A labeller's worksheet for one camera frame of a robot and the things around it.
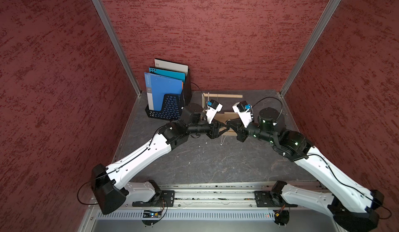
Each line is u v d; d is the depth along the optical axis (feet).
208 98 2.91
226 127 2.07
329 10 2.55
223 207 2.40
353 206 1.26
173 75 3.01
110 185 1.24
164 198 2.43
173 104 2.89
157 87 2.88
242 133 1.79
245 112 1.70
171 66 3.24
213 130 1.87
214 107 1.93
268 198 2.43
